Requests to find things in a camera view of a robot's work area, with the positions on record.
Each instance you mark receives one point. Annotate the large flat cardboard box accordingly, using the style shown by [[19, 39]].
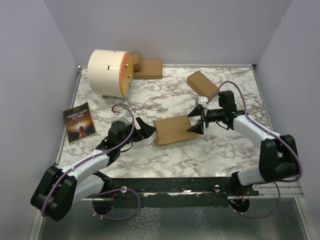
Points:
[[151, 70]]

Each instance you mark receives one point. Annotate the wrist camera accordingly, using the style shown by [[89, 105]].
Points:
[[124, 116], [202, 101]]

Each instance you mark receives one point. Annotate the small cardboard box at back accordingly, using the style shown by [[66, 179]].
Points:
[[137, 62]]

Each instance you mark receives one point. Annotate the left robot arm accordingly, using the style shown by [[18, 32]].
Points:
[[60, 188]]

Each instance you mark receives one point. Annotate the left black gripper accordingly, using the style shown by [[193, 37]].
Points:
[[145, 131]]

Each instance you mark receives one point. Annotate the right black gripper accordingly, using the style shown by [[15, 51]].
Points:
[[199, 127]]

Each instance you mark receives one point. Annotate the folded brown cardboard box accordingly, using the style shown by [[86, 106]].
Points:
[[201, 84]]

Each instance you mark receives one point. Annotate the round white drawer cabinet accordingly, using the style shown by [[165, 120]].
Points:
[[110, 72]]

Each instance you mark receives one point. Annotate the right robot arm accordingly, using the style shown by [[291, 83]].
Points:
[[278, 153]]

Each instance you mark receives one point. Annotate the dark book three days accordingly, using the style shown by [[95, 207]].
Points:
[[79, 123]]

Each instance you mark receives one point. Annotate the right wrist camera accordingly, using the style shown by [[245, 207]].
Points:
[[202, 101]]

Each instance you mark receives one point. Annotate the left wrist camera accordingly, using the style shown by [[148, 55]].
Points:
[[124, 116]]

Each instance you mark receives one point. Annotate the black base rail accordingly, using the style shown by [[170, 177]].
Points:
[[172, 192]]

